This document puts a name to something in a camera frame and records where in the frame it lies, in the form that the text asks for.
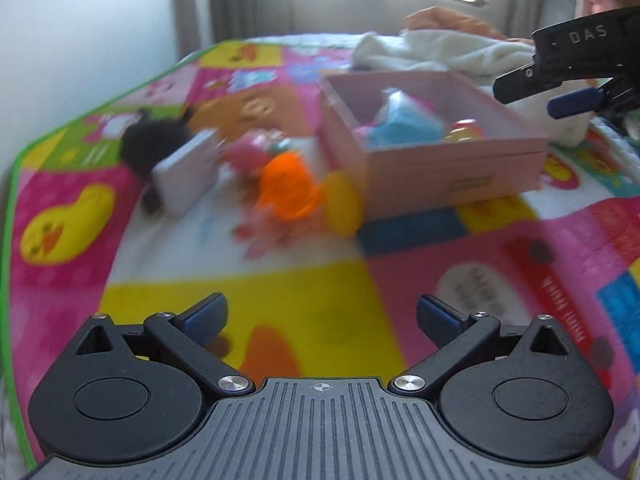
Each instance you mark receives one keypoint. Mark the colourful cartoon play mat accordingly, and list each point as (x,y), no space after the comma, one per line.
(300,285)

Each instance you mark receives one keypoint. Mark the quilted bed sheet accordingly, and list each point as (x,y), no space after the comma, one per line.
(620,160)

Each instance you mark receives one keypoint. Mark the orange cloth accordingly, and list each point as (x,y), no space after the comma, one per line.
(445,20)

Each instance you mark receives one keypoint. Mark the small white box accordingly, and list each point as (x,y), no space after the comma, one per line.
(187,175)

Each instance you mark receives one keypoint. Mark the grey upholstered chair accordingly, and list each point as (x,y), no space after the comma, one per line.
(557,10)

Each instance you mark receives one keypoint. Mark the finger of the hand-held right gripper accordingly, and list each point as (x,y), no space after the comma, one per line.
(575,102)
(525,82)

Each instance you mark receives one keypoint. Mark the pink toy figure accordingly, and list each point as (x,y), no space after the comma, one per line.
(250,152)

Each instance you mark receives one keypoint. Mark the orange plastic mesh scoop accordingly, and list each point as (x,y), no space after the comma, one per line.
(290,185)

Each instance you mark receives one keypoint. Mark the black plush toy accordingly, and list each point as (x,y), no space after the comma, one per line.
(145,145)

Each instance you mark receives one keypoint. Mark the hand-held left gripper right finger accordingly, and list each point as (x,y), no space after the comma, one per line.
(440,317)

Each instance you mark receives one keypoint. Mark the yellow red toy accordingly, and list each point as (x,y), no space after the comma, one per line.
(465,131)

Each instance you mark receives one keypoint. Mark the yellow plastic disc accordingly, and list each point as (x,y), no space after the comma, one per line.
(345,202)

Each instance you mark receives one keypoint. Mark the white fluffy blanket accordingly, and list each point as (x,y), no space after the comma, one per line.
(450,52)

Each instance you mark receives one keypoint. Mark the blue toy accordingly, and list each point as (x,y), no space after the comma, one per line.
(405,125)

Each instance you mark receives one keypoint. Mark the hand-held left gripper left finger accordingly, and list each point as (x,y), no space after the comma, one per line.
(205,317)

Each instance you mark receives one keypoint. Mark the pink cardboard box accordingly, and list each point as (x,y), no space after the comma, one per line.
(450,180)

